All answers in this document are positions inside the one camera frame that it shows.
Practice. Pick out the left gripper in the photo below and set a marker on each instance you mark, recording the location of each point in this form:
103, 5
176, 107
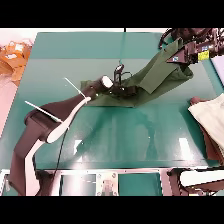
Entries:
124, 90

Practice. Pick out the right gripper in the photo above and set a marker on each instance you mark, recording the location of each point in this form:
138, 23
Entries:
181, 55

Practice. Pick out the dark green garment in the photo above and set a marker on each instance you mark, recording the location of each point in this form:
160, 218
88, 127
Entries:
156, 75

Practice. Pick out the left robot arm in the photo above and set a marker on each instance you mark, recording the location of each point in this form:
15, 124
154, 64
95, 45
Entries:
50, 115

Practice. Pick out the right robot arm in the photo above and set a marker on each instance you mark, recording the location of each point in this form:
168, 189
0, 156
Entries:
201, 178

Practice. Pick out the cream garment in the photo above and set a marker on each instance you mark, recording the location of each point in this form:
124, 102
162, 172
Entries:
210, 115

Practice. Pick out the brown garment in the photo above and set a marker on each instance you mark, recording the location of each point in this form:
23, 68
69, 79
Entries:
213, 151

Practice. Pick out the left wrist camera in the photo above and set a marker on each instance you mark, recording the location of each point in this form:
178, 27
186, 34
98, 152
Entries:
118, 70

